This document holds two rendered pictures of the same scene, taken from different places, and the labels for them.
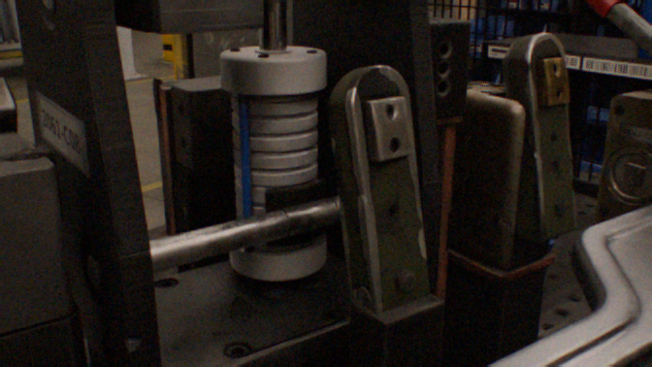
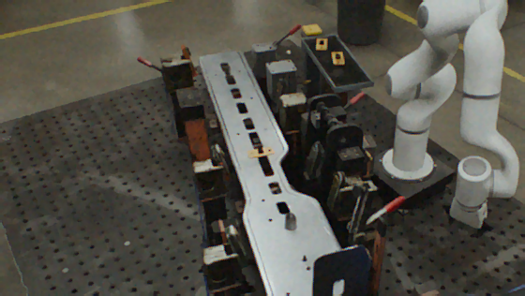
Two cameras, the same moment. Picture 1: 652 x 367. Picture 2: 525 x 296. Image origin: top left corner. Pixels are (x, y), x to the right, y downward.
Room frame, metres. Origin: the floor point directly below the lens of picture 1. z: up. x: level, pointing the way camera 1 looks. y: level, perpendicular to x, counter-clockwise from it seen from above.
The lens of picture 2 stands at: (0.65, -1.18, 2.03)
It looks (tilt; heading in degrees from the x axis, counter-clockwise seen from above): 42 degrees down; 105
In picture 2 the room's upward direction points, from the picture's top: 2 degrees clockwise
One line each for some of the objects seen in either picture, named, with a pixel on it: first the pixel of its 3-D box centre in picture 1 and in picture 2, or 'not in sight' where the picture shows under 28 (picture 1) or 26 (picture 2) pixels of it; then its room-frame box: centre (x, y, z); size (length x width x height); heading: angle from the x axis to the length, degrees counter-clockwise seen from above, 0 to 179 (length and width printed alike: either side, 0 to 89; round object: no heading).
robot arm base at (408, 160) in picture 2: not in sight; (410, 144); (0.56, 0.36, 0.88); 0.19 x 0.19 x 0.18
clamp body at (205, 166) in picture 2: not in sight; (214, 205); (0.01, -0.14, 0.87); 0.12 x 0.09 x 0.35; 36
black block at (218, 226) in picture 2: not in sight; (230, 259); (0.14, -0.31, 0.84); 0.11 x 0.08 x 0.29; 36
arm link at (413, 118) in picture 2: not in sight; (426, 95); (0.59, 0.37, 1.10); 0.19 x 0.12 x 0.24; 28
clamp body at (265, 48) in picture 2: not in sight; (266, 85); (-0.09, 0.58, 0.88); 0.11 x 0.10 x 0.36; 36
